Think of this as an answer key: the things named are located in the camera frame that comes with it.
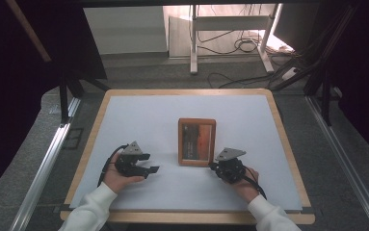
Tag black metal stand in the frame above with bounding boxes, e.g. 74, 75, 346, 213
303, 64, 335, 127
59, 71, 111, 124

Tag hand-held gripper black cable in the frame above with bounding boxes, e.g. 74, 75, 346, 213
97, 144, 130, 188
240, 165, 268, 200

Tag right hand-held gripper black cable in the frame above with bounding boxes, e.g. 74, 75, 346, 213
240, 165, 268, 200

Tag person's left hand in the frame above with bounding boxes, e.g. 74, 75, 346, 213
102, 152, 146, 194

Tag dark floor outlet plate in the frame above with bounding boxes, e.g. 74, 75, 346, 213
62, 127, 85, 150

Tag white desk frame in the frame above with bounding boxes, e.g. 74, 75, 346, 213
189, 3, 284, 76

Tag person's right hand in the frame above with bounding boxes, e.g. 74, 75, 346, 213
230, 167, 260, 204

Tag white board wooden frame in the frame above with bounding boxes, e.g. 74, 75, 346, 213
69, 94, 303, 213

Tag left hand-held gripper black cable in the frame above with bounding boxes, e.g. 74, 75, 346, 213
97, 144, 130, 188

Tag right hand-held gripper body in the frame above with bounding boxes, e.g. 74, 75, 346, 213
211, 146, 248, 185

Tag white panel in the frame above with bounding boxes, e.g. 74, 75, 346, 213
83, 6, 169, 56

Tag wooden picture frame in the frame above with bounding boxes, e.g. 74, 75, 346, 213
177, 117, 217, 167

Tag black floor cables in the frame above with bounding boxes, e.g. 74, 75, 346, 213
196, 30, 297, 90

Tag wooden bar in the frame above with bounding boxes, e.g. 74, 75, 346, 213
5, 0, 52, 63

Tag dark curtain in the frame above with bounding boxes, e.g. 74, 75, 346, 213
0, 0, 108, 206
328, 0, 369, 160

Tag aluminium rail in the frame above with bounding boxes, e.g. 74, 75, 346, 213
10, 96, 82, 231
304, 95, 369, 231

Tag white power strip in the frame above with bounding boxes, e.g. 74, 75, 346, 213
281, 66, 300, 82

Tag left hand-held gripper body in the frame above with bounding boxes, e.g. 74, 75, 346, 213
114, 141, 151, 178

